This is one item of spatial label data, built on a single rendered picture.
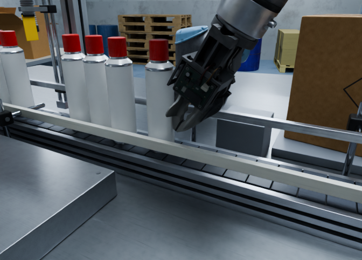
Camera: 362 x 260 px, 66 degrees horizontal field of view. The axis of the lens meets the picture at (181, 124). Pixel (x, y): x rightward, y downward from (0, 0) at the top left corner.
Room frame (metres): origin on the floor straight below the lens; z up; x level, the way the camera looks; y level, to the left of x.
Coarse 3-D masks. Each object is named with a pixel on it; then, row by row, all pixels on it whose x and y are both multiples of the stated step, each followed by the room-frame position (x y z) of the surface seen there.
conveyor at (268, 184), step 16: (48, 112) 0.70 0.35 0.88; (48, 128) 0.59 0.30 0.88; (64, 128) 0.59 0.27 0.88; (112, 144) 0.51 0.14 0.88; (128, 144) 0.51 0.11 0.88; (192, 144) 0.51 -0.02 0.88; (176, 160) 0.44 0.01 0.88; (192, 160) 0.44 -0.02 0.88; (256, 160) 0.45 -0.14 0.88; (224, 176) 0.39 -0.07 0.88; (240, 176) 0.39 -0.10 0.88; (320, 176) 0.39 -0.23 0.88; (288, 192) 0.35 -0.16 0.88; (304, 192) 0.35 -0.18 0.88; (352, 208) 0.31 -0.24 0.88
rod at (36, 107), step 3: (36, 105) 0.66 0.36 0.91; (39, 105) 0.67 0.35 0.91; (42, 105) 0.67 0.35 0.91; (30, 108) 0.64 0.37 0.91; (33, 108) 0.65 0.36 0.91; (36, 108) 0.66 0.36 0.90; (39, 108) 0.67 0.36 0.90; (18, 111) 0.62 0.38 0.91; (12, 114) 0.60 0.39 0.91; (15, 114) 0.61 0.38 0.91; (18, 114) 0.62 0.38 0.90; (21, 114) 0.62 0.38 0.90
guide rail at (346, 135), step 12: (36, 84) 0.71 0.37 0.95; (48, 84) 0.68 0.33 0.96; (60, 84) 0.67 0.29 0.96; (192, 108) 0.50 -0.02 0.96; (240, 120) 0.46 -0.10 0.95; (252, 120) 0.45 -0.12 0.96; (264, 120) 0.44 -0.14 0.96; (276, 120) 0.43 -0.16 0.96; (300, 132) 0.41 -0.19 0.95; (312, 132) 0.40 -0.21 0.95; (324, 132) 0.40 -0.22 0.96; (336, 132) 0.39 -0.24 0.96; (348, 132) 0.38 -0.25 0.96
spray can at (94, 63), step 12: (96, 36) 0.56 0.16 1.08; (96, 48) 0.55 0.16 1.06; (84, 60) 0.55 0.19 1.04; (96, 60) 0.54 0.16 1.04; (84, 72) 0.56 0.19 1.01; (96, 72) 0.54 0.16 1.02; (96, 84) 0.54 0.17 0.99; (96, 96) 0.54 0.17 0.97; (96, 108) 0.54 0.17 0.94; (108, 108) 0.55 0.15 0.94; (96, 120) 0.54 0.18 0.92; (108, 120) 0.55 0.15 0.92
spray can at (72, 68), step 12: (72, 36) 0.58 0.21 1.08; (72, 48) 0.58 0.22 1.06; (72, 60) 0.57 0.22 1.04; (72, 72) 0.57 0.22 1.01; (72, 84) 0.57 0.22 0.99; (84, 84) 0.58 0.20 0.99; (72, 96) 0.57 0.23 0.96; (84, 96) 0.57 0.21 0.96; (72, 108) 0.57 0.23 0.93; (84, 108) 0.57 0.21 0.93; (84, 120) 0.57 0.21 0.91
